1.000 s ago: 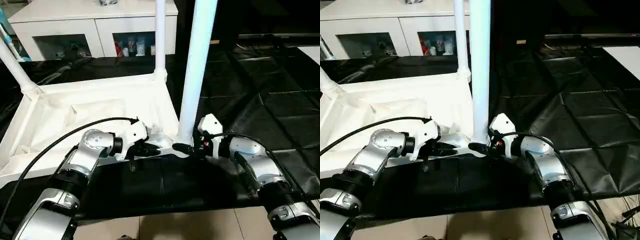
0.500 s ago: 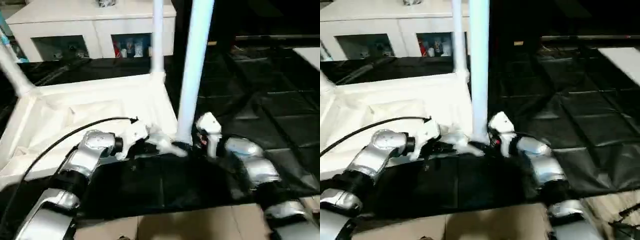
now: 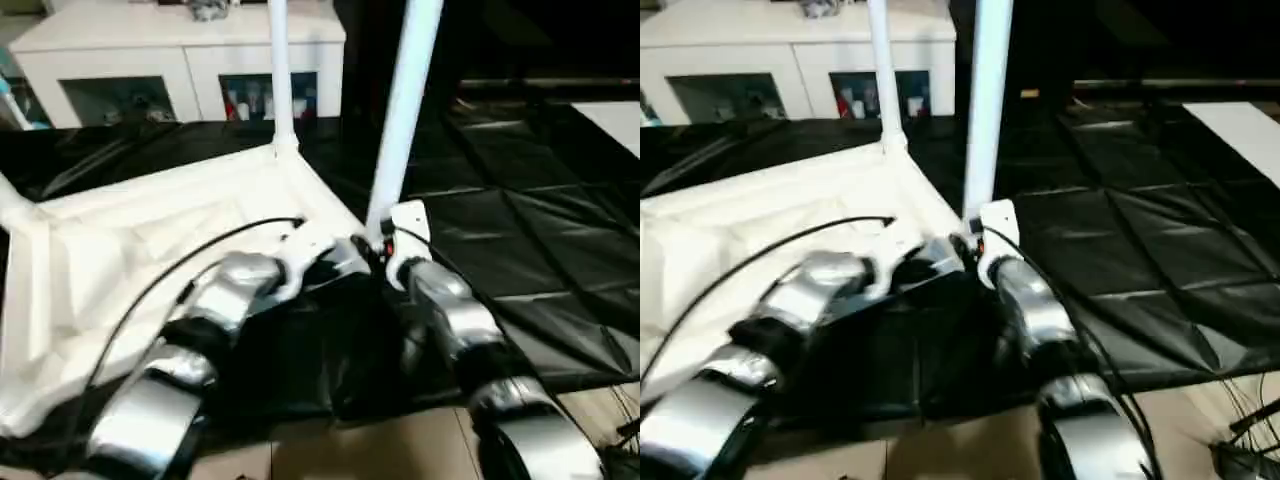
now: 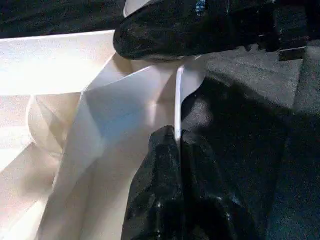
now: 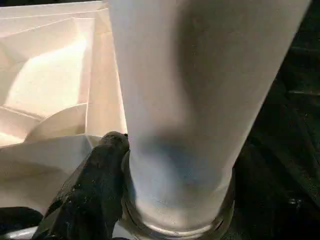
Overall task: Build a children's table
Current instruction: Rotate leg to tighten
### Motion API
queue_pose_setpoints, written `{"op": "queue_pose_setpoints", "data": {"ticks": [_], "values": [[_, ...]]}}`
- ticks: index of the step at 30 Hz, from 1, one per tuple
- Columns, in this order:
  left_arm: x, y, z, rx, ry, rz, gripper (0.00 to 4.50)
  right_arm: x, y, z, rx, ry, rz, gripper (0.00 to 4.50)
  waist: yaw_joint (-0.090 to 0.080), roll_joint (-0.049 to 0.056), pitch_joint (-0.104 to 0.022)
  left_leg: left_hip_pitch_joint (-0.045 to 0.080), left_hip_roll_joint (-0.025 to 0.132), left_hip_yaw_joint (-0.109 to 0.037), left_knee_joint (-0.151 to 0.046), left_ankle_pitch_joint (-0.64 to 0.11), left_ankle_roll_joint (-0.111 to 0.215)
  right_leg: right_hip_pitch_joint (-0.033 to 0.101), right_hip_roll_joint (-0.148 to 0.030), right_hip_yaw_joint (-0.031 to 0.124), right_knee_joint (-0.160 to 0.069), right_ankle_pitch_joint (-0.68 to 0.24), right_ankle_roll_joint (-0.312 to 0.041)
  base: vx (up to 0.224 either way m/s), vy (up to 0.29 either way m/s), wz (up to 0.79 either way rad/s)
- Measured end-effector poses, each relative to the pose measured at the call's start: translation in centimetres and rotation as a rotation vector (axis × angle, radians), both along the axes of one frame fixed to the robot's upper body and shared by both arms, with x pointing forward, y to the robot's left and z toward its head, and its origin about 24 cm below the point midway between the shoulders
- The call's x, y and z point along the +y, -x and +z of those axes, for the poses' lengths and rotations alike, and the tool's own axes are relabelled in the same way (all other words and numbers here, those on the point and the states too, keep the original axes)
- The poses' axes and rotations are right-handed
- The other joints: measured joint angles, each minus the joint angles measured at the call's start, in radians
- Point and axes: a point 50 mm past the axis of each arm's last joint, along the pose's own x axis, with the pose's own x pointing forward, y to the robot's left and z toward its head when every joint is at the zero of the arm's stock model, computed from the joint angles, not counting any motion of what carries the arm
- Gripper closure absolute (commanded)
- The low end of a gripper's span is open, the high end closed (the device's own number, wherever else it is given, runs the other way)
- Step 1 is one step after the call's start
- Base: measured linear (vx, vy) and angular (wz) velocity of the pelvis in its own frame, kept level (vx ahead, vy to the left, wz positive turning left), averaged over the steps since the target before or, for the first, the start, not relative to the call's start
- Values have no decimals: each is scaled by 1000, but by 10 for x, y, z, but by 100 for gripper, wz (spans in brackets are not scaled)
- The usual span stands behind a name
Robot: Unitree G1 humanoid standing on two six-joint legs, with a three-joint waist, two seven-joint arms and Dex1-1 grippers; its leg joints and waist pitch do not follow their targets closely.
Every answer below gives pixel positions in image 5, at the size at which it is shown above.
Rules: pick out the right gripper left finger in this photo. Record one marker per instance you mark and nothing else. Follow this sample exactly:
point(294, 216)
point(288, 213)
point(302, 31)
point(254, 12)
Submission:
point(90, 195)

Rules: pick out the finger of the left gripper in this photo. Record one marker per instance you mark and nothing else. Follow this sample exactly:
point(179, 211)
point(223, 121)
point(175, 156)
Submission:
point(17, 220)

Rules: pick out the white plastic table top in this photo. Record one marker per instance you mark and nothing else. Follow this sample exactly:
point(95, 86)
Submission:
point(50, 75)

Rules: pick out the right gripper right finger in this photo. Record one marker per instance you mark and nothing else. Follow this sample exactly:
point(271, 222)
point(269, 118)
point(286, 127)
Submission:
point(280, 215)

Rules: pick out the white plastic table leg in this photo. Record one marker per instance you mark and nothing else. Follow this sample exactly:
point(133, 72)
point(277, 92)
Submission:
point(200, 75)

